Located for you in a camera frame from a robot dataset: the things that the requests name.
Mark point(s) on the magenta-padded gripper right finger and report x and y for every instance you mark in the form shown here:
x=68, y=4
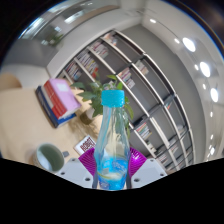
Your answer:
x=148, y=170

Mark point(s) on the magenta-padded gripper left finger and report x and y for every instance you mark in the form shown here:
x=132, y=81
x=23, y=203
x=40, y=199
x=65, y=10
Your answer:
x=73, y=171

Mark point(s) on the clear bottle with turquoise cap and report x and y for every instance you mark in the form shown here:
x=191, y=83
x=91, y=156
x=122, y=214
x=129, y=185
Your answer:
x=111, y=156

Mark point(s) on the grey patterned ceramic mug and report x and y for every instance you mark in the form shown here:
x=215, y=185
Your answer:
x=50, y=156

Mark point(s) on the white book with patterned cover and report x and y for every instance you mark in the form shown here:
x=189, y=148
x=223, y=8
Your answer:
x=86, y=145

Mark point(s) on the thick dark blue book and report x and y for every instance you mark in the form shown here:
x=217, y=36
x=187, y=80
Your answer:
x=48, y=108

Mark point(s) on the red book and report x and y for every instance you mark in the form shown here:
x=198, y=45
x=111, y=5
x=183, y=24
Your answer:
x=55, y=101

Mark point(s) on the green potted plant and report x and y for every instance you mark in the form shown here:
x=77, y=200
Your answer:
x=91, y=96

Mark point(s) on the pink-covered book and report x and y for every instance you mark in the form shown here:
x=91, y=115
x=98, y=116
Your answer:
x=65, y=93

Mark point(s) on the grey shelf unit with books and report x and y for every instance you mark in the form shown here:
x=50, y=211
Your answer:
x=146, y=86

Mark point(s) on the round ceiling lights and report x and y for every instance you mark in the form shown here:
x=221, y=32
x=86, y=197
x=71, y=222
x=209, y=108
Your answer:
x=188, y=44

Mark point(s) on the small green plant behind glass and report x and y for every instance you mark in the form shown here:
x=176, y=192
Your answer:
x=55, y=38

